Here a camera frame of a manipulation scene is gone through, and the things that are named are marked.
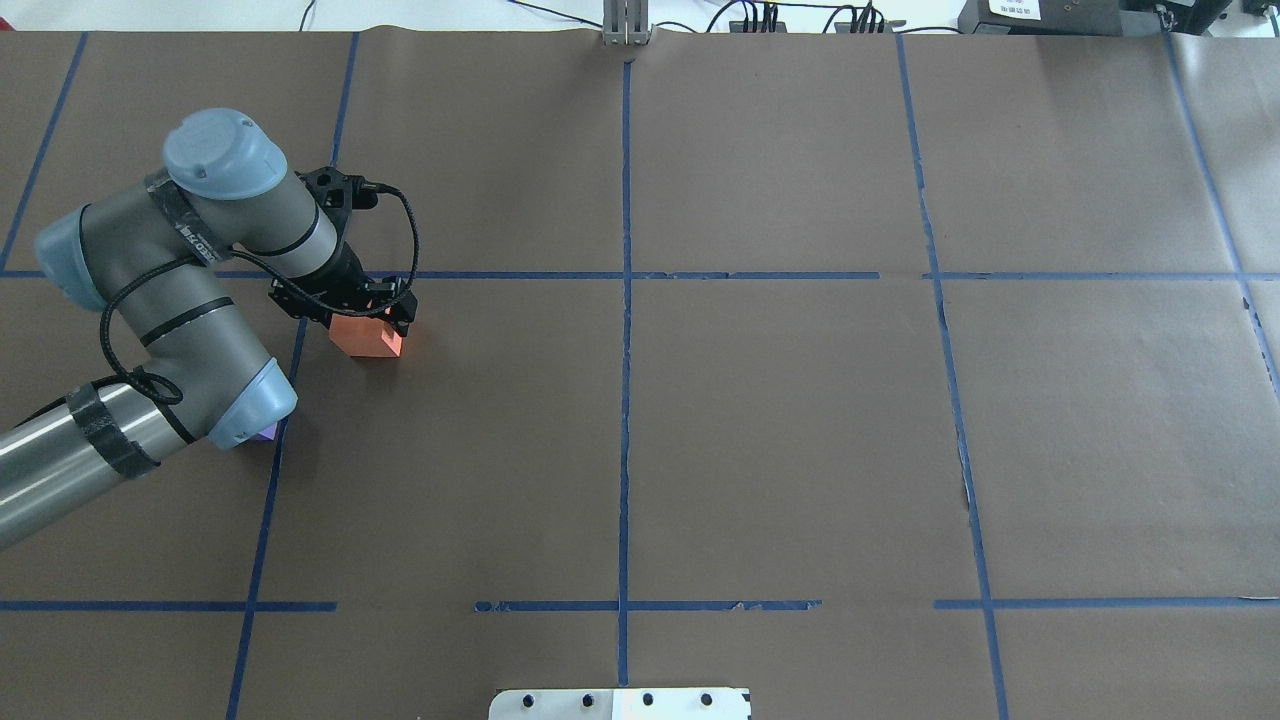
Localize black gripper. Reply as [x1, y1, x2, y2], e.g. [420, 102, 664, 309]
[268, 241, 419, 337]

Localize orange foam cube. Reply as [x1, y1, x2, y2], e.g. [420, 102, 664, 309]
[328, 315, 404, 357]

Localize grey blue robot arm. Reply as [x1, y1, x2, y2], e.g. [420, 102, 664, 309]
[1, 108, 417, 548]

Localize dark purple foam cube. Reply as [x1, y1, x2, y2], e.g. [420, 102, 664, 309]
[250, 421, 280, 443]

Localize black box on shelf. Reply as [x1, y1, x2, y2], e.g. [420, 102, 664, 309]
[956, 1, 1231, 37]

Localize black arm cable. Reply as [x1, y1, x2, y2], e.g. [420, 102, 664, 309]
[99, 182, 421, 406]

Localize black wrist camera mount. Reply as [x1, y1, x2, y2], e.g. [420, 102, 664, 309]
[296, 167, 383, 240]

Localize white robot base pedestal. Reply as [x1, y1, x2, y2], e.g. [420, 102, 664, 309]
[488, 687, 753, 719]

